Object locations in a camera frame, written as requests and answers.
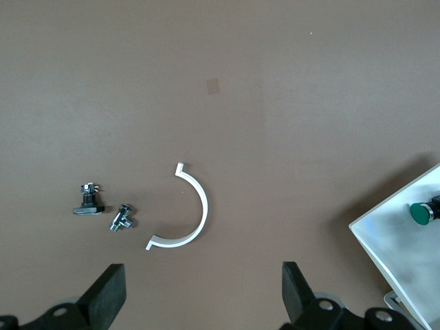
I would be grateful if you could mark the clear tape patch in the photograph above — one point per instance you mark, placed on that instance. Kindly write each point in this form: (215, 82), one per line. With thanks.
(213, 86)

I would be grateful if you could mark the small black clamp part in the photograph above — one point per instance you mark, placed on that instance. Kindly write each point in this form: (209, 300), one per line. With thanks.
(87, 209)

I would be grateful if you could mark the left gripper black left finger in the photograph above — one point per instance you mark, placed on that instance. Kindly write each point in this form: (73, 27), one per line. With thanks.
(103, 302)

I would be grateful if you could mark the small metal fitting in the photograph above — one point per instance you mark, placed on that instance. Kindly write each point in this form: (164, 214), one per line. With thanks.
(121, 218)

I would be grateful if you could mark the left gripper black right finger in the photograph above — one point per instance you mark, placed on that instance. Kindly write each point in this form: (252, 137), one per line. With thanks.
(299, 302)

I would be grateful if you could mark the green push button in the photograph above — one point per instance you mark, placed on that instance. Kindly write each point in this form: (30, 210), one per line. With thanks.
(421, 214)

